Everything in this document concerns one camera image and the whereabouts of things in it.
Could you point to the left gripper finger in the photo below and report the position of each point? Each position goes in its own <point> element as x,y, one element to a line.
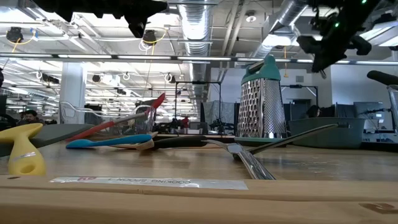
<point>136,25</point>

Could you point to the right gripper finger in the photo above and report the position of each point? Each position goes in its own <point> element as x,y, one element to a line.
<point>309,44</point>
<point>328,60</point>

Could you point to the red silicone spoon steel shaft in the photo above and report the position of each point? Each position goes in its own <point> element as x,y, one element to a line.
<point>93,130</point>

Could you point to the blue silicone spoon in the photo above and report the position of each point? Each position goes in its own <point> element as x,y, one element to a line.
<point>109,141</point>

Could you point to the black spatula square head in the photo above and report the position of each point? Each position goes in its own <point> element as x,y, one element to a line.
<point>180,142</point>

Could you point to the yellow silicone spoon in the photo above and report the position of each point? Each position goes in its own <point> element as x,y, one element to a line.
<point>25,155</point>

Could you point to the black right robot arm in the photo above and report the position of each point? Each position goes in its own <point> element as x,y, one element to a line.
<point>348,9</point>

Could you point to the person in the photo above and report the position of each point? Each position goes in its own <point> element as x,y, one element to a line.
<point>31,116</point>
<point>313,111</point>

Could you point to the long LED light bar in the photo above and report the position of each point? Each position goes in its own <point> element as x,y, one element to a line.
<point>93,56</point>

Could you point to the teal plastic bin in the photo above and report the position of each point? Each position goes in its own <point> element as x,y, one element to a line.
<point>326,137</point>

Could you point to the large clear plastic bin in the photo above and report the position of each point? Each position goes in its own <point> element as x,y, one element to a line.
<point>392,102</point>

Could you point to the steel box grater teal trim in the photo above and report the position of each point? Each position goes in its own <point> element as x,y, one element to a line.
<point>261,109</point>

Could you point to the white square column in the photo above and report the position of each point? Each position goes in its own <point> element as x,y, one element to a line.
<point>73,93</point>

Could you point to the small clear plastic bin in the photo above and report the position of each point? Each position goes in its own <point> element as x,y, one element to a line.
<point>66,112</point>

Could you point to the slotted wooden spoon white label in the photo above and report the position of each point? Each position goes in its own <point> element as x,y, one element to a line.
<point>280,186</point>

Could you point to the large silver air duct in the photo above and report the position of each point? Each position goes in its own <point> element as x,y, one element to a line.
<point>280,21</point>

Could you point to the silver spiral air duct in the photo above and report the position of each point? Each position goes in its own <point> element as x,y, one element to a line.
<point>197,37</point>

